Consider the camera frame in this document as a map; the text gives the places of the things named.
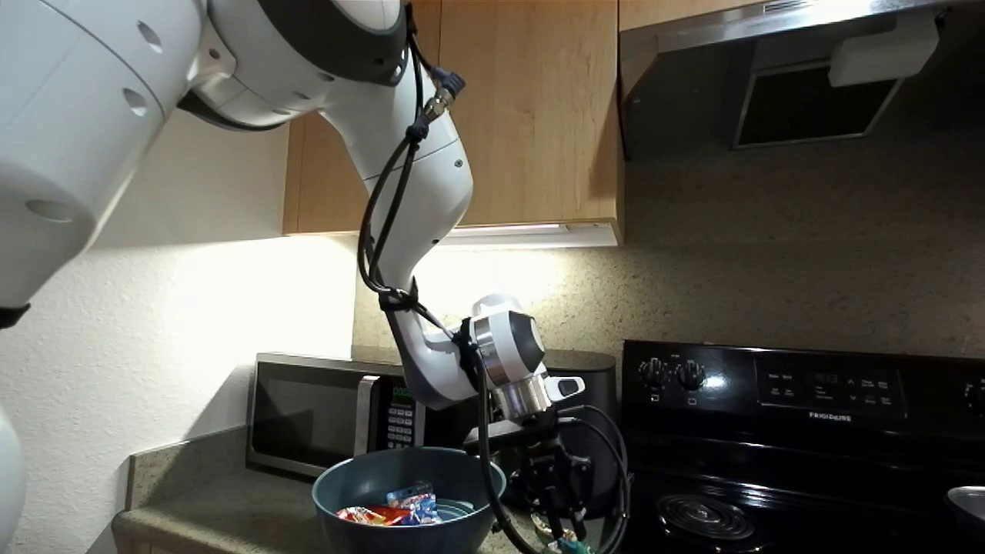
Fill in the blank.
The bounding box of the black steel microwave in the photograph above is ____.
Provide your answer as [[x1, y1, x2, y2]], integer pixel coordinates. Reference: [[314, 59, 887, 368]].
[[242, 352, 426, 484]]

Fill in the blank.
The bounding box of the under cabinet light strip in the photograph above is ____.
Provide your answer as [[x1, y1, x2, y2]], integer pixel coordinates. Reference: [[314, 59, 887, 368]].
[[426, 221, 622, 249]]

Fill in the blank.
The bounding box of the white hood lamp cover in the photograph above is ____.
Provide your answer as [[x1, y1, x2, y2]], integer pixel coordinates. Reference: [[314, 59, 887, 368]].
[[828, 16, 940, 88]]

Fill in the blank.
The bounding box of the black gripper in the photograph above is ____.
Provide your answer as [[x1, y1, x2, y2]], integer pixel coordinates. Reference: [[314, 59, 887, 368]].
[[502, 418, 601, 554]]

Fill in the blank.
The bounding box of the red popcorn sachet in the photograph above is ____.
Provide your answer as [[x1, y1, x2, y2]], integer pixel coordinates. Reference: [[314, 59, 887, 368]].
[[333, 497, 413, 528]]

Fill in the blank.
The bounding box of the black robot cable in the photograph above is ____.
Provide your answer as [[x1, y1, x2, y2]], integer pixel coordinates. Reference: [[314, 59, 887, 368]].
[[352, 41, 635, 554]]

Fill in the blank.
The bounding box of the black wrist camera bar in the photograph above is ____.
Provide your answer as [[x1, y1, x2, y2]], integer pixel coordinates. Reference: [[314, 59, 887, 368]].
[[460, 403, 580, 455]]

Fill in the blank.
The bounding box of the black stove knob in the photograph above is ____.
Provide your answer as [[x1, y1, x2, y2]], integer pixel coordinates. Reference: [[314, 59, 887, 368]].
[[637, 355, 670, 395], [670, 355, 711, 395]]

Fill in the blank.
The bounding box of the large stove coil burner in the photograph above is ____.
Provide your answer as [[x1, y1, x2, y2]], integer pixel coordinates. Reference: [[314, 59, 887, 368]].
[[656, 490, 762, 548]]

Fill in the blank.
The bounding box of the blue bowl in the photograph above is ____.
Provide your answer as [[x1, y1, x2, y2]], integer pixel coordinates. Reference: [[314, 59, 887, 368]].
[[306, 442, 509, 554]]

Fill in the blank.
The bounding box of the wooden wall cabinet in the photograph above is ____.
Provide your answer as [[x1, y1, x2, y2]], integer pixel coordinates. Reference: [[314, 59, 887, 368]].
[[284, 0, 624, 238]]

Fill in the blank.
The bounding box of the black electric stove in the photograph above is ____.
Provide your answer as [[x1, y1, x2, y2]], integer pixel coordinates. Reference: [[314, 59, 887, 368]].
[[602, 338, 985, 554]]

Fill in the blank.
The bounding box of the grey metal pan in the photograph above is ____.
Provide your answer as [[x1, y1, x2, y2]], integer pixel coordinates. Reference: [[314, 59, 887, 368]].
[[946, 484, 985, 528]]

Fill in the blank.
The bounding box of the dark grey countertop appliance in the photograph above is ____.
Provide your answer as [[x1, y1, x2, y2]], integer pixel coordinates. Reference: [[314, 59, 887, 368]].
[[542, 352, 622, 516]]

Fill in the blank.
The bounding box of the steel range hood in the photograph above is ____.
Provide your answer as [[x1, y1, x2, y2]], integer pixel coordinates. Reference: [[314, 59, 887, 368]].
[[615, 0, 985, 162]]

